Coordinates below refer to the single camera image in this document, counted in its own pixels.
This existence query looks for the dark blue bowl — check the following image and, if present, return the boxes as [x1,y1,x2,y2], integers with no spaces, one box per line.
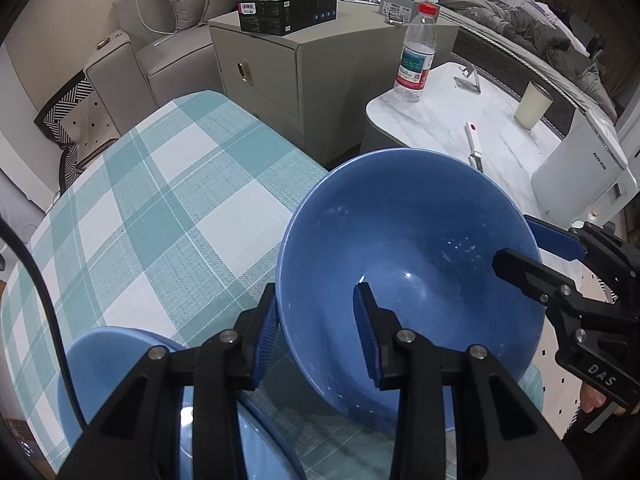
[276,148,544,432]

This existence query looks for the light blue bowl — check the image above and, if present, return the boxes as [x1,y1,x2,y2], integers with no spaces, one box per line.
[238,396,306,479]
[56,326,193,479]

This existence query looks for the person right hand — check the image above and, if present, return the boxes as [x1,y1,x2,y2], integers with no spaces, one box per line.
[579,384,606,413]

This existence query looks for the white air purifier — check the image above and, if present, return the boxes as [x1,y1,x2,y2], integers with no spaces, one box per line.
[530,110,638,228]

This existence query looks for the white red pen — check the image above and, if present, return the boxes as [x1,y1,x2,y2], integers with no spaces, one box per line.
[464,122,484,172]

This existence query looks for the beige cup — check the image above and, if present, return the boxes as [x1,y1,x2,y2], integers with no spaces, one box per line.
[514,81,553,130]

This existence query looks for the teal checkered tablecloth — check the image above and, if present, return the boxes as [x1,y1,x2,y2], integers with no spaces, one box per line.
[0,89,544,480]

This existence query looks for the plastic water bottle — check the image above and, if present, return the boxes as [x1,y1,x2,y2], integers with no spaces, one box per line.
[394,2,438,102]

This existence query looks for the grey bedside cabinet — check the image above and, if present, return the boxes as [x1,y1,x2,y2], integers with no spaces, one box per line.
[207,0,461,168]

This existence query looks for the black white patterned rug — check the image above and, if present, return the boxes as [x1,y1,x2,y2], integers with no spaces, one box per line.
[34,72,120,194]

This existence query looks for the black cardboard box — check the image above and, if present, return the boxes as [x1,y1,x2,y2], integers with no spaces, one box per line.
[238,0,337,37]

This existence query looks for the grey sofa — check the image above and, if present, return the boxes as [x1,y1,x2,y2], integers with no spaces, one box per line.
[84,0,224,134]

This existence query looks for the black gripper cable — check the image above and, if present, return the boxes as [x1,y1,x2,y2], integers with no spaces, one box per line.
[0,216,89,430]

